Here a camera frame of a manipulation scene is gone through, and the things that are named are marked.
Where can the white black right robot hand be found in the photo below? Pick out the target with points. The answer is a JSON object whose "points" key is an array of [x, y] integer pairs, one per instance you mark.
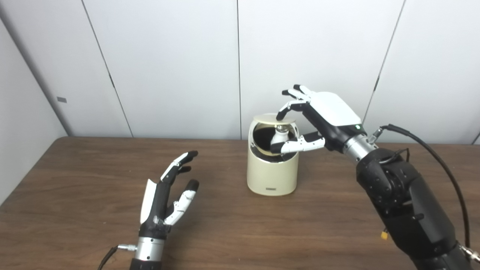
{"points": [[333, 116]]}

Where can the small white plastic bottle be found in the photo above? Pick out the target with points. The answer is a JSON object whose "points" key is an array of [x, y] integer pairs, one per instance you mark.
{"points": [[281, 135]]}

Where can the small yellow connector plug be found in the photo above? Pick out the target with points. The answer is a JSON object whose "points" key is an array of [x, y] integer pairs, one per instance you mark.
{"points": [[384, 235]]}

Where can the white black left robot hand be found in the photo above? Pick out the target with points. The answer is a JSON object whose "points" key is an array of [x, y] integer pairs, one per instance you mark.
{"points": [[153, 210]]}

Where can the cream-colored bin body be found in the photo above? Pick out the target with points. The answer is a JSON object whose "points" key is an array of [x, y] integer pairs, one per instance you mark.
{"points": [[272, 176]]}

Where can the cream round bin lid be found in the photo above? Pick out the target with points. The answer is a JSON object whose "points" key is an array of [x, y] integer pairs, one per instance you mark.
{"points": [[268, 119]]}

